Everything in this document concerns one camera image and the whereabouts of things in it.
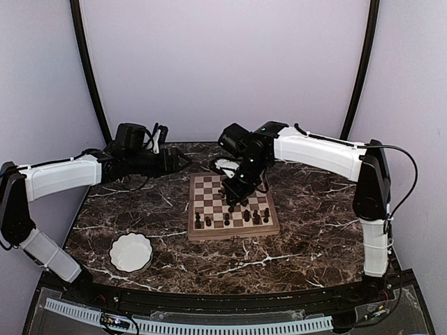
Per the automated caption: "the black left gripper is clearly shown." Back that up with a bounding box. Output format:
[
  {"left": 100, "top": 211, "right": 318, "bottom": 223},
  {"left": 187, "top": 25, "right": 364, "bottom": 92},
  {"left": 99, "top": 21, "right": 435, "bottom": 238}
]
[{"left": 126, "top": 147, "right": 193, "bottom": 178}]

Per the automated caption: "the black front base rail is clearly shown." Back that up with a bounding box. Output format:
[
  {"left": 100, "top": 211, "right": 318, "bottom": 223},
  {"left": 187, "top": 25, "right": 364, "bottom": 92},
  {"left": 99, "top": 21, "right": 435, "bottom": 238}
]
[{"left": 38, "top": 270, "right": 416, "bottom": 320}]

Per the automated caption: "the black frame post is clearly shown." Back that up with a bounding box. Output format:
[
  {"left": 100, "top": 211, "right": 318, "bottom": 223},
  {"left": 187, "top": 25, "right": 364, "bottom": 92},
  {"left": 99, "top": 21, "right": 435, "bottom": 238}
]
[
  {"left": 69, "top": 0, "right": 112, "bottom": 144},
  {"left": 339, "top": 0, "right": 380, "bottom": 140}
]

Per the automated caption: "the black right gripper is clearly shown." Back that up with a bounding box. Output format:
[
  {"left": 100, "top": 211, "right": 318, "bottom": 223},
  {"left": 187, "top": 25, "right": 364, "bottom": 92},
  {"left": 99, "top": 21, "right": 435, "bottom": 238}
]
[{"left": 222, "top": 154, "right": 269, "bottom": 204}]

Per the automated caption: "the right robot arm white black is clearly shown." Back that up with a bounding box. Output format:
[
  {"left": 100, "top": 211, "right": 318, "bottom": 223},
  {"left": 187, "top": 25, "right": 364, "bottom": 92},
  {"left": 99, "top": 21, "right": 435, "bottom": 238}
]
[{"left": 218, "top": 121, "right": 408, "bottom": 303}]

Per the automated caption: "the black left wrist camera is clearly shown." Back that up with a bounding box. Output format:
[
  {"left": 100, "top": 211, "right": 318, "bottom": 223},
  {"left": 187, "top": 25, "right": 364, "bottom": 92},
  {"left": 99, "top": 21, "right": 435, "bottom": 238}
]
[{"left": 115, "top": 123, "right": 147, "bottom": 151}]

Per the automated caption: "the wooden chess board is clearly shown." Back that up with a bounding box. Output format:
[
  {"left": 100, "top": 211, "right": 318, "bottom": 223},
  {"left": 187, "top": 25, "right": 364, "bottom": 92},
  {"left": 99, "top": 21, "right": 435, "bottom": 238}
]
[{"left": 188, "top": 172, "right": 280, "bottom": 241}]

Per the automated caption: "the black left frame post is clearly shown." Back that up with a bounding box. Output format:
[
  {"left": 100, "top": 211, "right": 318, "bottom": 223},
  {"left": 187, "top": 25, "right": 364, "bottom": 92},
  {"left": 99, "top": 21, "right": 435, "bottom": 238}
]
[{"left": 69, "top": 0, "right": 112, "bottom": 144}]

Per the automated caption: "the white fluted ceramic bowl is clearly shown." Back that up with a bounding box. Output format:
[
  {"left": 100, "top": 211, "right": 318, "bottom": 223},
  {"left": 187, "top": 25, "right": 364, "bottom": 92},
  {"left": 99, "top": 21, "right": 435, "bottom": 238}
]
[{"left": 109, "top": 232, "right": 154, "bottom": 273}]

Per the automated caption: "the black right frame post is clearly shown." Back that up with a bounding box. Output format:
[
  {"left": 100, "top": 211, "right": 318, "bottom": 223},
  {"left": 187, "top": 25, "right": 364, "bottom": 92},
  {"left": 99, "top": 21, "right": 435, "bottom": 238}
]
[{"left": 339, "top": 0, "right": 380, "bottom": 140}]

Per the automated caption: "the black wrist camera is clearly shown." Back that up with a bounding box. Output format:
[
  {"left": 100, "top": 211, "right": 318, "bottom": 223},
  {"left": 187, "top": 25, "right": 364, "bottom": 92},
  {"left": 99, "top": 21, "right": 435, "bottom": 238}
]
[
  {"left": 217, "top": 123, "right": 250, "bottom": 158},
  {"left": 115, "top": 123, "right": 147, "bottom": 151}
]

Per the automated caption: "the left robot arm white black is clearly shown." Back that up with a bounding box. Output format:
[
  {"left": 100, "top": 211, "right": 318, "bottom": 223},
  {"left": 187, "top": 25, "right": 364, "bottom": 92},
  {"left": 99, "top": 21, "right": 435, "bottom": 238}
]
[{"left": 1, "top": 147, "right": 191, "bottom": 304}]

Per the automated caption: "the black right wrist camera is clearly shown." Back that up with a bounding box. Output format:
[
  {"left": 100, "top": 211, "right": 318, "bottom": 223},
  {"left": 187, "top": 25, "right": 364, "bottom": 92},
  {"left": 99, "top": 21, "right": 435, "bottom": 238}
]
[{"left": 217, "top": 123, "right": 250, "bottom": 158}]

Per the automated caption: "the grey slotted cable duct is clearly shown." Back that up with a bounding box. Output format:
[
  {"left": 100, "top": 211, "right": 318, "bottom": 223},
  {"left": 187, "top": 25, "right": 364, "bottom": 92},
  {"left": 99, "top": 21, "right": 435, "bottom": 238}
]
[{"left": 44, "top": 298, "right": 333, "bottom": 334}]

